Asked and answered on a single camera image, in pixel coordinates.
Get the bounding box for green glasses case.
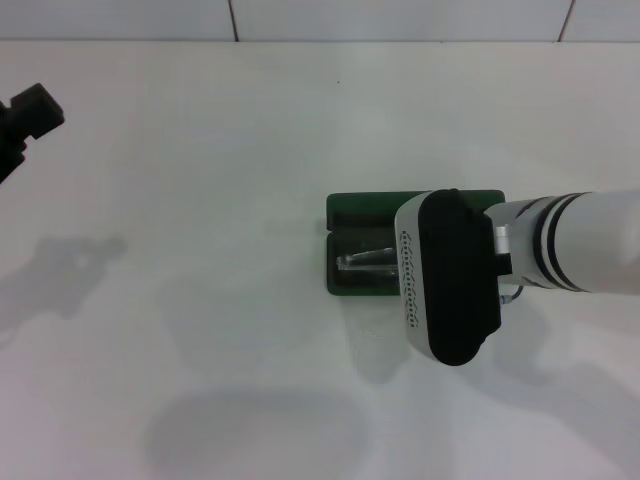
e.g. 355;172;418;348
324;189;506;299

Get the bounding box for clear plastic glasses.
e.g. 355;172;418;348
335;246;401;277

